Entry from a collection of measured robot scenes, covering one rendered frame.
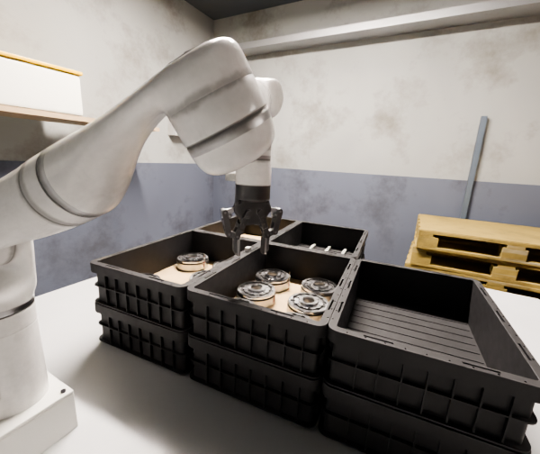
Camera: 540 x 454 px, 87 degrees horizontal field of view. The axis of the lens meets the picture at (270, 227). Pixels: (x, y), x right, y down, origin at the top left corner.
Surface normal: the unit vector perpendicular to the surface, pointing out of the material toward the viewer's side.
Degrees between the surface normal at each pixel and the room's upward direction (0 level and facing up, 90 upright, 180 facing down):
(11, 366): 90
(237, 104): 86
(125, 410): 0
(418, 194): 90
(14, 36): 90
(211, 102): 100
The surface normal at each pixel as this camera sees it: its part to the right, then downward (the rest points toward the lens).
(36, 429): 0.88, 0.15
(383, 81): -0.48, 0.18
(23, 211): -0.17, 0.49
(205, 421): 0.05, -0.97
